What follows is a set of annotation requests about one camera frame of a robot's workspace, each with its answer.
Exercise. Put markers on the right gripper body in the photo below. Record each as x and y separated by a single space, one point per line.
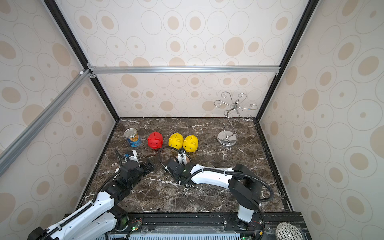
173 167

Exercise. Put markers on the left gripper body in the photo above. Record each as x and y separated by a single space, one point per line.
143 172

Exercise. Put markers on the yellow piggy bank front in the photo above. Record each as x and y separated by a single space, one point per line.
190 144

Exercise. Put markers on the yellow piggy bank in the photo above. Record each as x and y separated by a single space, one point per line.
176 141
190 144

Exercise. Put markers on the yellow piggy bank back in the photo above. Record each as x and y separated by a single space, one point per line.
176 141

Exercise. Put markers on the red piggy bank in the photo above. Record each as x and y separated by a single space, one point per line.
155 140

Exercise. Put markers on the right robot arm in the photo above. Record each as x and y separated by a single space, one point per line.
247 188

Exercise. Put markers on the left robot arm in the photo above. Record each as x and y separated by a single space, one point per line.
102 213

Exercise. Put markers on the blue labelled tin can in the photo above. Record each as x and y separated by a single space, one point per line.
133 138

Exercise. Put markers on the perforated metal mesh dome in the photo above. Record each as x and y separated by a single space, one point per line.
287 231

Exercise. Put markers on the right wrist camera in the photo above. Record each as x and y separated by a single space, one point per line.
182 158

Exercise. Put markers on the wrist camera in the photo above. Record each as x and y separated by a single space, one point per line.
182 158
131 156

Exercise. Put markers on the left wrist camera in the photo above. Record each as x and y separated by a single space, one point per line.
131 156

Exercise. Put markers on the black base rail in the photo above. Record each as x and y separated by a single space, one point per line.
182 226

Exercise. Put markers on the chrome wire hook stand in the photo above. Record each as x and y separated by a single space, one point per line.
228 138

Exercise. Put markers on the horizontal aluminium rail back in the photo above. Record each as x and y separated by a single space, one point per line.
185 69

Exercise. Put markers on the diagonal aluminium rail left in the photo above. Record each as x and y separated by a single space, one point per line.
25 138

